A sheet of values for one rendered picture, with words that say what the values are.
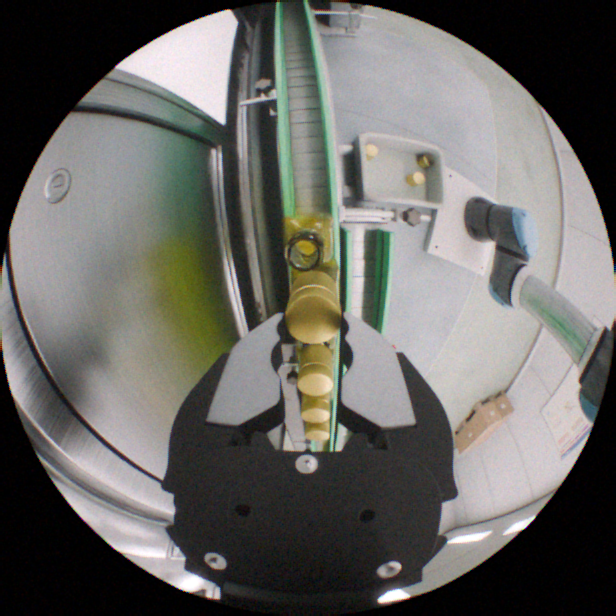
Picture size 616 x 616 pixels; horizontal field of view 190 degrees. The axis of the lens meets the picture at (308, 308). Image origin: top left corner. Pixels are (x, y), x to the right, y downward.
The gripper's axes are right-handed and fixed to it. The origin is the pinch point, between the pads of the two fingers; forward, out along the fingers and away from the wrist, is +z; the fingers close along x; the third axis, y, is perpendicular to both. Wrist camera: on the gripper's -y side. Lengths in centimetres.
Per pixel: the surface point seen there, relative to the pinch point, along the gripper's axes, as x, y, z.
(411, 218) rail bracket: 14.0, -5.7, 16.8
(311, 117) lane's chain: 0.1, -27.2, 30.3
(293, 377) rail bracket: -4.8, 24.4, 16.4
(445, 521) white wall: 347, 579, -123
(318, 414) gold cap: 0.3, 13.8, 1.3
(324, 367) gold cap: 0.8, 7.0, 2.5
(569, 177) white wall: 357, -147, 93
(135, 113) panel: -13.3, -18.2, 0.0
